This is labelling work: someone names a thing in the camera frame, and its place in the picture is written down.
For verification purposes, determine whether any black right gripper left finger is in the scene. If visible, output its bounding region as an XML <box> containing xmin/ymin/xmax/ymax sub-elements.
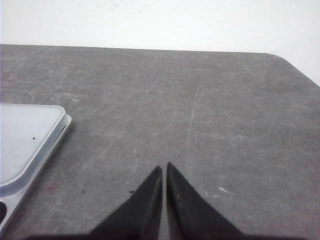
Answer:
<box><xmin>90</xmin><ymin>166</ymin><xmax>163</xmax><ymax>240</ymax></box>

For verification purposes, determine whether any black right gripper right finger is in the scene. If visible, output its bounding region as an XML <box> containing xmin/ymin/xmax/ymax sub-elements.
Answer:
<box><xmin>166</xmin><ymin>162</ymin><xmax>246</xmax><ymax>240</ymax></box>

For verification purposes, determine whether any silver digital kitchen scale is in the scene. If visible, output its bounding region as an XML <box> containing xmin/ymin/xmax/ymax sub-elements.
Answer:
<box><xmin>0</xmin><ymin>103</ymin><xmax>72</xmax><ymax>231</ymax></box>

